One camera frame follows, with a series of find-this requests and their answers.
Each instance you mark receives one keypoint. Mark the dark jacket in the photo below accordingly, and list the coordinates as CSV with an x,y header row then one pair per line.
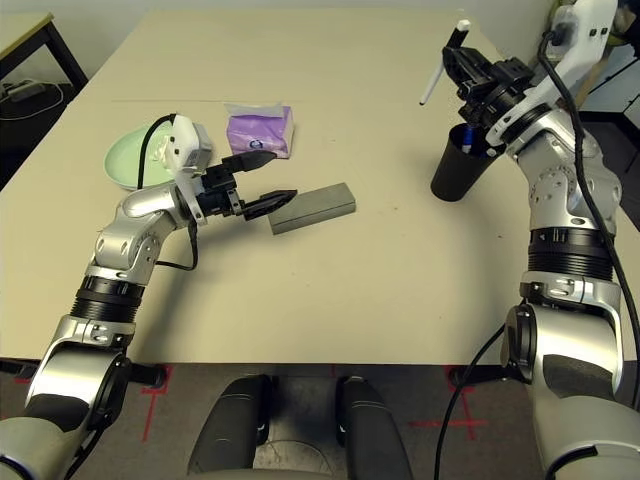
x,y
627,20

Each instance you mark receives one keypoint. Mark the grey robot leg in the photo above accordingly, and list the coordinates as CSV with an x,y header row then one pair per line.
x,y
230,425
372,425

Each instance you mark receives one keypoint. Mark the grey right robot leg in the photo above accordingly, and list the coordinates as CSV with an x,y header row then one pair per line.
x,y
372,425

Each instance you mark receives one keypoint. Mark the purple tissue pack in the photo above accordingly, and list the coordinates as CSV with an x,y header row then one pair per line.
x,y
255,132

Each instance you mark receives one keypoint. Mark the grey left robot leg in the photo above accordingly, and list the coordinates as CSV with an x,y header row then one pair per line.
x,y
230,425

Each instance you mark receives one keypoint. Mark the wooden stool green seat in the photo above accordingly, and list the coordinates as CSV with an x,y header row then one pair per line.
x,y
595,75

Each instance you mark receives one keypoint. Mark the grey power adapter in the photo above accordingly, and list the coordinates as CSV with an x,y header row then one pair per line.
x,y
25,91

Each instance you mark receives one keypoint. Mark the black table foot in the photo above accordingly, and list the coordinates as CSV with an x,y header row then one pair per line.
x,y
15,369
150,376
480,377

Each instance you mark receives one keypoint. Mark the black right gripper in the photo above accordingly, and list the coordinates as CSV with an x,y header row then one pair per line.
x,y
500,92

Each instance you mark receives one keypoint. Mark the beige side table black legs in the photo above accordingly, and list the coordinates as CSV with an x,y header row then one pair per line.
x,y
65,55

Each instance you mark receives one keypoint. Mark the grey glasses case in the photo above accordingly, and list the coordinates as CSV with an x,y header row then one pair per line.
x,y
315,207

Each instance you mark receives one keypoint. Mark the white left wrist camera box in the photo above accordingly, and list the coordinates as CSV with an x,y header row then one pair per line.
x,y
182,145

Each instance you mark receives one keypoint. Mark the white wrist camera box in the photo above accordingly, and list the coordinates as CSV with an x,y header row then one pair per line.
x,y
182,145
585,35

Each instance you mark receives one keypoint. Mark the white marker with black cap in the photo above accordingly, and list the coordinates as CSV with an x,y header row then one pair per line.
x,y
432,82

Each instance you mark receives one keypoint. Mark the black pen cup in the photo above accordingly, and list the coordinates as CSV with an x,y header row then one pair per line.
x,y
455,175

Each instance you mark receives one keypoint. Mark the green plastic plate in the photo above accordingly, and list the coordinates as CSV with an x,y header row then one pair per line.
x,y
125,160

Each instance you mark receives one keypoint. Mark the white tissue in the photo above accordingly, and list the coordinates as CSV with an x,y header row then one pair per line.
x,y
162,147

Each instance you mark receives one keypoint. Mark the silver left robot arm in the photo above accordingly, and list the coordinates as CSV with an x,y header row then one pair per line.
x,y
140,205

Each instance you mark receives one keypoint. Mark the white marker with blue cap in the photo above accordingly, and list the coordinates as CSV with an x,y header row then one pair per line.
x,y
467,137

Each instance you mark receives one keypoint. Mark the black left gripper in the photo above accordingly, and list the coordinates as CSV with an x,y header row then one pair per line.
x,y
220,192

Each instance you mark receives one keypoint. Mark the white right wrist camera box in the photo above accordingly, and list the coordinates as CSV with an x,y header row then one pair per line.
x,y
585,35

